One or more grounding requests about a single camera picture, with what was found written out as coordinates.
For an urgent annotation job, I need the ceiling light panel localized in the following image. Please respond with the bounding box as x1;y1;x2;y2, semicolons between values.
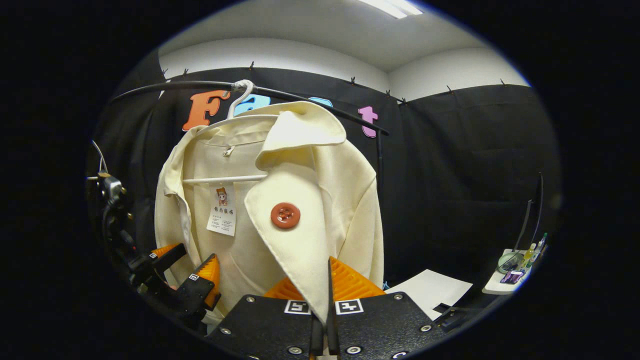
356;0;424;20

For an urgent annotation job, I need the round grey bowl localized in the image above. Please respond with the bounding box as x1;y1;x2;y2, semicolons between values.
497;251;526;274

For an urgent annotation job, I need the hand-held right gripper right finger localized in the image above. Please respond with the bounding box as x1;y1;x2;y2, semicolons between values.
325;256;449;360

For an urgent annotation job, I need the white paper sheet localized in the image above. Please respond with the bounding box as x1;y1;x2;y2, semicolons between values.
384;269;474;321

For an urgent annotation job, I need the cream jacket with red buttons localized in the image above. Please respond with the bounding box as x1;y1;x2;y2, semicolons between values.
154;101;385;323

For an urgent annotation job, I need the black clothes rack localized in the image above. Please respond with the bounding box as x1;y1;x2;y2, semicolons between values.
107;79;391;201

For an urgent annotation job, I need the small white table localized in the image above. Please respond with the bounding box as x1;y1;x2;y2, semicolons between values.
481;248;539;296

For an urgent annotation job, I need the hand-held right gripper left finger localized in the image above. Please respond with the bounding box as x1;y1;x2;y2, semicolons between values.
205;276;325;360

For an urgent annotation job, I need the black backdrop cloth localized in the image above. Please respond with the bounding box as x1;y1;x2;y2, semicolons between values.
92;65;561;301

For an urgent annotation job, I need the black monitor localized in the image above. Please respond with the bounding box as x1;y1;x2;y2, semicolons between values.
515;171;546;252

